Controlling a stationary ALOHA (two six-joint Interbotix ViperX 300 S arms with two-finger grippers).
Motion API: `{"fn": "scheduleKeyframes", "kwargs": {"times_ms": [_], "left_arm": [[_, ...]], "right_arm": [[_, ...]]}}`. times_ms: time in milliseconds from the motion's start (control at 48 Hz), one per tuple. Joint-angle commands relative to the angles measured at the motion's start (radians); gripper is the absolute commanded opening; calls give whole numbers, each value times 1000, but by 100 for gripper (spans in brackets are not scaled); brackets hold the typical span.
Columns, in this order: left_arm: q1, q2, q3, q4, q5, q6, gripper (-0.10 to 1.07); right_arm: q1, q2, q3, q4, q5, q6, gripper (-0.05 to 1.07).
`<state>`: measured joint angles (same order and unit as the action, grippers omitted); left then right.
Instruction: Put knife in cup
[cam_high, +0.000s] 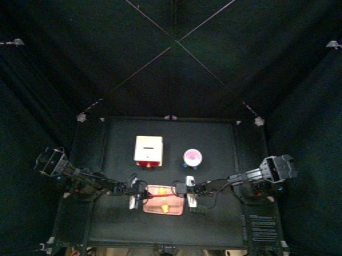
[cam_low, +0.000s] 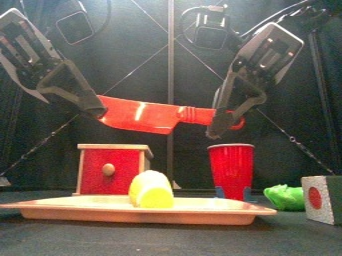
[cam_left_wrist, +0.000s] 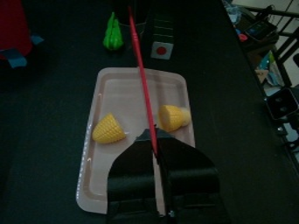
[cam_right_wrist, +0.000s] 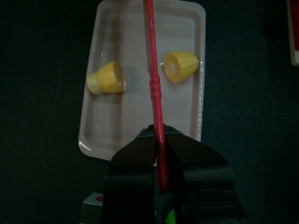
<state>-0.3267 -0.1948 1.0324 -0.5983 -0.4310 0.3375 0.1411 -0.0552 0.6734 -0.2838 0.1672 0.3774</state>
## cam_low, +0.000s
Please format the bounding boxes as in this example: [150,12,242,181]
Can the red plastic toy knife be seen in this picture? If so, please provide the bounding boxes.
[95,94,248,136]

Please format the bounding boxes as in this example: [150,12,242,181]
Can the red plastic cup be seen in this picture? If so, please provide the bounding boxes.
[206,143,257,202]

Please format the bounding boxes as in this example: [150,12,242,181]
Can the wooden box with red drawer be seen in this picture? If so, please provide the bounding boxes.
[73,143,155,197]

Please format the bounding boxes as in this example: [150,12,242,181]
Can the yellow toy corn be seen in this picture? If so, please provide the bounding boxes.
[127,169,177,209]

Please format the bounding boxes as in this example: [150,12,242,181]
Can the green toy vegetable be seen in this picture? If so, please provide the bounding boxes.
[262,183,308,212]

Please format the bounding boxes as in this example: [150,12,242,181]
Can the pink plastic tray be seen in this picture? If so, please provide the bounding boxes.
[0,194,278,227]

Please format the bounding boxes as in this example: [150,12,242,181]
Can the patterned wooden cube block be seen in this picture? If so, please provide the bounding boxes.
[301,175,342,227]

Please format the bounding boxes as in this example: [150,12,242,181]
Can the thin diagonal brace wire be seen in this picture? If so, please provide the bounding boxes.
[0,43,173,178]
[129,0,337,176]

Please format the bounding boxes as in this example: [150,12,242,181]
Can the vertical metal frame pole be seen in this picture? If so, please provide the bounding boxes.
[166,0,182,190]

